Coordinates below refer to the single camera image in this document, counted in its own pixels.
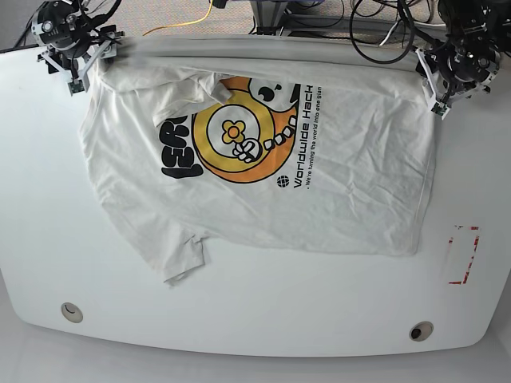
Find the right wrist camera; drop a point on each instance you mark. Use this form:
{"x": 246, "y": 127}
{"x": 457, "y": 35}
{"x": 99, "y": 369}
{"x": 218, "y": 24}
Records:
{"x": 76, "y": 87}

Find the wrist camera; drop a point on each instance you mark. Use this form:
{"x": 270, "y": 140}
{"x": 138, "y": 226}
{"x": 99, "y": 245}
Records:
{"x": 76, "y": 87}
{"x": 441, "y": 110}

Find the left table grommet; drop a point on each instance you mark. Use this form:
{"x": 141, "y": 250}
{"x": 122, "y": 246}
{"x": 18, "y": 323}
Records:
{"x": 71, "y": 313}

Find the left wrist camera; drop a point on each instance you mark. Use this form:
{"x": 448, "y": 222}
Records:
{"x": 441, "y": 110}

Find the aluminium table frame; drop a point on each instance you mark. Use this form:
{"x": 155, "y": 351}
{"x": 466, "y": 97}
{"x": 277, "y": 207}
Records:
{"x": 271, "y": 17}

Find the table grommet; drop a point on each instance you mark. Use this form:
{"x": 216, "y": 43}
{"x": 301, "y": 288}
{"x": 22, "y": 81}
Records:
{"x": 71, "y": 313}
{"x": 421, "y": 331}

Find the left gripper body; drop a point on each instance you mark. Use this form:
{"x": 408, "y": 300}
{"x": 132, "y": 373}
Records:
{"x": 465, "y": 63}

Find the right table grommet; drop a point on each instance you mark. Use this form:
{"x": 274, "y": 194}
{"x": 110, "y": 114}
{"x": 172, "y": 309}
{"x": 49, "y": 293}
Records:
{"x": 421, "y": 331}

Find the red tape rectangle marking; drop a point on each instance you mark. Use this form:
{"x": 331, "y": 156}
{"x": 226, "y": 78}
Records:
{"x": 461, "y": 252}

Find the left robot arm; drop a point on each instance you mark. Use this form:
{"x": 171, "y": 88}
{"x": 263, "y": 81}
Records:
{"x": 497, "y": 19}

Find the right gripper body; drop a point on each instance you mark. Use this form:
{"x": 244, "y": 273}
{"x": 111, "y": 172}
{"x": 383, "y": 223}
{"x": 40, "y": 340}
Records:
{"x": 72, "y": 38}

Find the white printed t-shirt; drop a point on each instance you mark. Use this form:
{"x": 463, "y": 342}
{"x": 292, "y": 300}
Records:
{"x": 298, "y": 155}

